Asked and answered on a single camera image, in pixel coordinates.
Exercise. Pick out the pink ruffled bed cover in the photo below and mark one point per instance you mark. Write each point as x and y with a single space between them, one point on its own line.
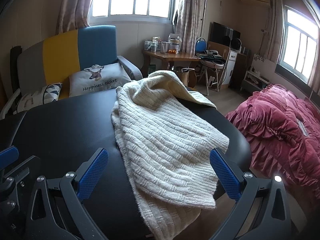
283 133

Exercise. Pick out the pink curtain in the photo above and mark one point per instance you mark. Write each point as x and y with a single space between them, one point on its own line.
188 23
73 15

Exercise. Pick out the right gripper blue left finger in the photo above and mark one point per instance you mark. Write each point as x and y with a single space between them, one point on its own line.
78 186

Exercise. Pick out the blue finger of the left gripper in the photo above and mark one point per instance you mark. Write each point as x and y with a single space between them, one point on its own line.
8 156

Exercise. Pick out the white low shelf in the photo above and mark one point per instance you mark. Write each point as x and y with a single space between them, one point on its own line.
253 80

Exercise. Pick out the cream knitted sweater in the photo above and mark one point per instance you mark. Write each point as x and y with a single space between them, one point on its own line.
165 149

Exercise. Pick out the woven basket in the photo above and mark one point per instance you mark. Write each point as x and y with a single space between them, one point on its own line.
187 76

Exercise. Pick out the pink left curtain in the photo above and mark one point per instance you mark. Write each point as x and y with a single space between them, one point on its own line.
73 15

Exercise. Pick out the black television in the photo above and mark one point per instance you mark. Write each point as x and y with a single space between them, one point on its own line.
224 35

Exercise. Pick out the multicolour sofa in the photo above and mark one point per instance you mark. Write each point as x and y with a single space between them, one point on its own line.
56 58

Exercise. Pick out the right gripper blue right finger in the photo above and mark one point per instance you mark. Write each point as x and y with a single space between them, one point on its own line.
239 186

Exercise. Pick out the wall air conditioner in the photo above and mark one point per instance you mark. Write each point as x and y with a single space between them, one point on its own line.
262 3

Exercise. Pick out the wooden side table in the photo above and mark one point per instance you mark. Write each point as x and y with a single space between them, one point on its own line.
167 59

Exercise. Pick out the blue folding chair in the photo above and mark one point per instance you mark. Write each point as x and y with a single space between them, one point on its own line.
200 45

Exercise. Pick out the triangle pattern pillow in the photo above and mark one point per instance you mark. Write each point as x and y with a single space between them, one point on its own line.
47 94

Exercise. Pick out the grey deer print pillow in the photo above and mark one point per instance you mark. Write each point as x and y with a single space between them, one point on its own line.
97 78

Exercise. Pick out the large clear jar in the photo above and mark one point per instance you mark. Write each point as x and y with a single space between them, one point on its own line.
174 43

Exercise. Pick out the pink middle curtain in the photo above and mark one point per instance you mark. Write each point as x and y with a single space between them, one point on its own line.
188 23

